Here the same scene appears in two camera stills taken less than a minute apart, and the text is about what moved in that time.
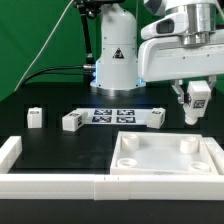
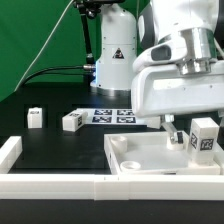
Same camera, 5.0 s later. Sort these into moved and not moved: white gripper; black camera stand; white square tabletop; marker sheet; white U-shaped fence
Moved: white gripper; white square tabletop
Not moved: marker sheet; white U-shaped fence; black camera stand
